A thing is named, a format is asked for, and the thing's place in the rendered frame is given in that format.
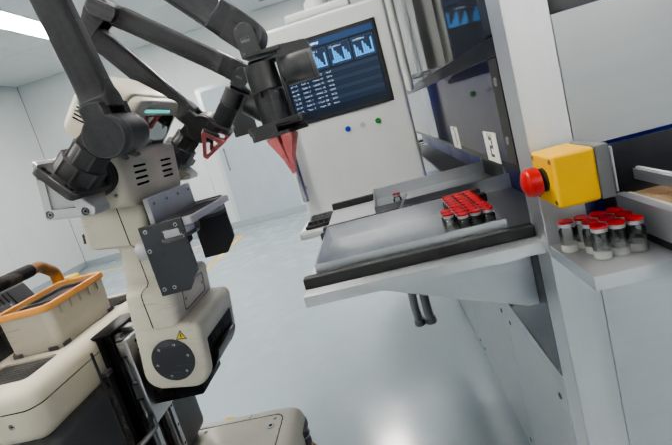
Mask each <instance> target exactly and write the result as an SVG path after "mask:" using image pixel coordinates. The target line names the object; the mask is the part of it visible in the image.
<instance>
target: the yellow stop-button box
mask: <svg viewBox="0 0 672 445"><path fill-rule="evenodd" d="M531 159H532V162H533V167H535V168H537V169H538V170H539V172H540V173H541V175H542V178H543V181H544V187H545V190H544V194H543V195H541V196H539V197H540V198H541V199H543V200H545V201H547V202H549V203H551V204H553V205H555V206H557V207H559V208H567V207H571V206H575V205H579V204H583V203H588V202H592V201H596V200H599V199H601V198H602V199H606V198H610V197H614V196H616V188H615V182H614V176H613V171H612V165H611V159H610V153H609V147H608V144H607V143H604V142H596V141H588V140H575V141H572V142H569V143H565V144H561V145H557V146H553V147H549V148H546V149H542V150H538V151H534V152H532V153H531Z"/></svg>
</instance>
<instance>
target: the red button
mask: <svg viewBox="0 0 672 445"><path fill-rule="evenodd" d="M520 186H521V188H522V190H523V192H524V193H525V194H526V196H528V197H532V198H533V197H537V196H541V195H543V194H544V190H545V187H544V181H543V178H542V175H541V173H540V172H539V170H538V169H537V168H535V167H533V168H529V169H525V170H523V171H522V172H521V173H520Z"/></svg>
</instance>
